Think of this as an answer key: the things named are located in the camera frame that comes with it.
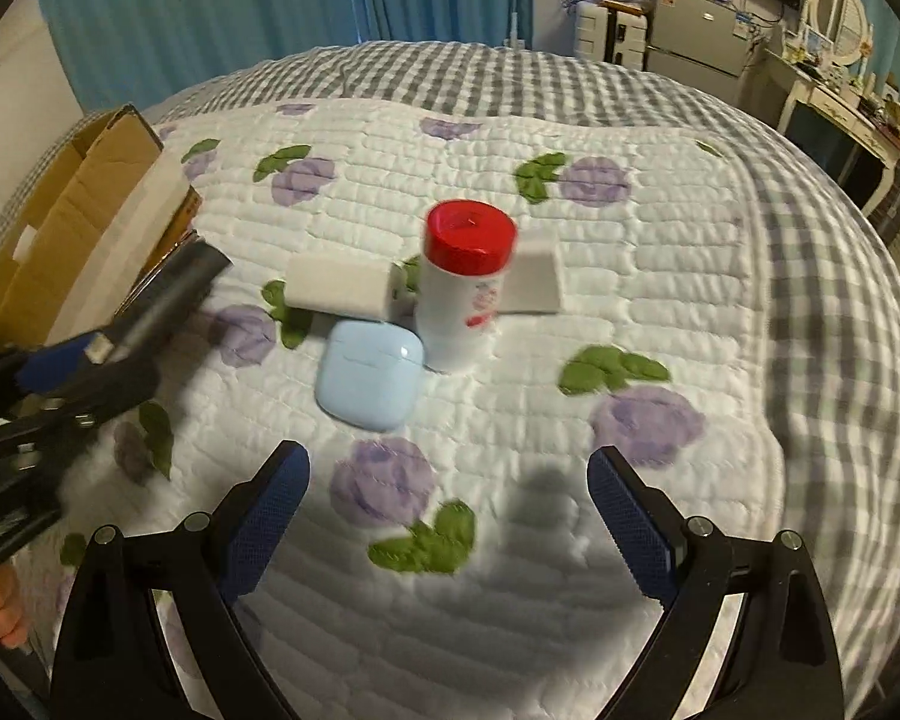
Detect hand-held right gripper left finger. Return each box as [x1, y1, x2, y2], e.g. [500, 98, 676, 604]
[49, 440, 312, 720]

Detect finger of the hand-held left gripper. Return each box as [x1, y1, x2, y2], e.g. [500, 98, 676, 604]
[11, 330, 162, 432]
[109, 238, 235, 365]

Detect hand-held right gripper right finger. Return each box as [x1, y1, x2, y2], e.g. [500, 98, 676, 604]
[586, 445, 848, 720]

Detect brown cardboard box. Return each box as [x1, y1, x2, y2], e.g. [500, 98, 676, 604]
[0, 106, 203, 361]

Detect white rectangular box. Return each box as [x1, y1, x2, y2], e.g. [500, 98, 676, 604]
[283, 253, 421, 322]

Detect light blue earbud case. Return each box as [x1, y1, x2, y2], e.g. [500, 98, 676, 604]
[313, 319, 425, 434]

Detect white bottle with red cap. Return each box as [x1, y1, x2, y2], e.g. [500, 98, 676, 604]
[418, 200, 517, 374]

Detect white foam block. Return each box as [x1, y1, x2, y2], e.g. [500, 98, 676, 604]
[499, 234, 563, 314]

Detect white foam sheet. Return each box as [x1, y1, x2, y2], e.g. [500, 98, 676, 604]
[101, 156, 196, 293]

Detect white floral quilt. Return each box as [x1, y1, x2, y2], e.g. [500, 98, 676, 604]
[52, 96, 788, 720]

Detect white dressing table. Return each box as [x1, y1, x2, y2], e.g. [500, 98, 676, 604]
[765, 37, 900, 218]

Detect white suitcase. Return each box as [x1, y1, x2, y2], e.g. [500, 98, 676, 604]
[574, 0, 650, 65]

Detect grey refrigerator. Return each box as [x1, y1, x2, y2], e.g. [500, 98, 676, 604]
[645, 0, 766, 80]

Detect white oval vanity mirror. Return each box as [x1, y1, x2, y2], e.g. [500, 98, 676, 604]
[799, 0, 871, 80]

